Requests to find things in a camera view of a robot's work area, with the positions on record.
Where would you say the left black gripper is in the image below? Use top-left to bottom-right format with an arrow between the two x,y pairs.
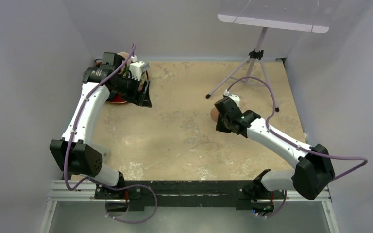
112,74 -> 152,107

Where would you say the white pinkish mug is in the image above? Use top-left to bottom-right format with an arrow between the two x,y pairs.
117,52 -> 131,63

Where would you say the pink salmon mug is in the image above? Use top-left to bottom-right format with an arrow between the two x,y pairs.
210,107 -> 219,122

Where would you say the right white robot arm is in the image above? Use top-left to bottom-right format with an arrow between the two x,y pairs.
214,97 -> 335,200

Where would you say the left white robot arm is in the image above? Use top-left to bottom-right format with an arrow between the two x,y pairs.
50,52 -> 152,199

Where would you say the round red lacquer tray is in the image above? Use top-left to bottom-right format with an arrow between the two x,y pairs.
106,71 -> 149,105

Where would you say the white tripod stand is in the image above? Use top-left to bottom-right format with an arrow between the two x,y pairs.
205,27 -> 280,113

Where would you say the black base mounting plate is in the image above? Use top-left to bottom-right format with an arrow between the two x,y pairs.
94,180 -> 284,211

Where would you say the white overhead light panel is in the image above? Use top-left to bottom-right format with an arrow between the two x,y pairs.
218,0 -> 338,33

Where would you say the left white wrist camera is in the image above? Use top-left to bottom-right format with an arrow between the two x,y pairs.
129,55 -> 150,81

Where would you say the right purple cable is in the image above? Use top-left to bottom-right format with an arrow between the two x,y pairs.
225,76 -> 369,219

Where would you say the purple cable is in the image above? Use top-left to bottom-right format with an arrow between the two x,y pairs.
225,76 -> 369,219
63,43 -> 158,225

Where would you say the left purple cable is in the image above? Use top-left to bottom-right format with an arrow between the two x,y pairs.
63,43 -> 158,225

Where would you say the aluminium frame rail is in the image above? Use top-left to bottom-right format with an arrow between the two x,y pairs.
38,179 -> 341,233

